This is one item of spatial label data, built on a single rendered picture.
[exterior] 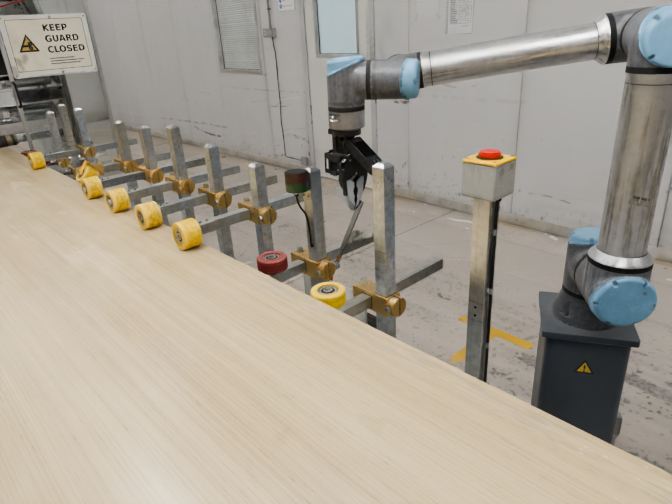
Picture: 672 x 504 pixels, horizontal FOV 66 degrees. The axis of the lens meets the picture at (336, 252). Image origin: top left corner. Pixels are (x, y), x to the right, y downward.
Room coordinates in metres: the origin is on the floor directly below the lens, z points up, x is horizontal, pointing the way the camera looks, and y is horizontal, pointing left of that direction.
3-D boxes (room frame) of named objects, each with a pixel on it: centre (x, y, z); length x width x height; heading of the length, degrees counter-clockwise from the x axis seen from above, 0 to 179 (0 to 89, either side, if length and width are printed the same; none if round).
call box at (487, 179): (0.91, -0.29, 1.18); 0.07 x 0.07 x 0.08; 41
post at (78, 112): (2.61, 1.21, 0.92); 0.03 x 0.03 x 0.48; 41
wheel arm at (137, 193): (1.90, 0.56, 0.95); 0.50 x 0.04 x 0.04; 131
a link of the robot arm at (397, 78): (1.29, -0.16, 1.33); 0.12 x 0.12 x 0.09; 80
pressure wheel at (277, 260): (1.24, 0.17, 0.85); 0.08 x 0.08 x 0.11
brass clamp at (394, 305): (1.13, -0.10, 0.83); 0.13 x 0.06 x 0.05; 41
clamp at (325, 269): (1.31, 0.07, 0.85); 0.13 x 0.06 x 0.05; 41
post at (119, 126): (2.23, 0.88, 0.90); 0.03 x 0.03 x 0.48; 41
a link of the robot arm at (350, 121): (1.30, -0.04, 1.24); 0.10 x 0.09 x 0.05; 131
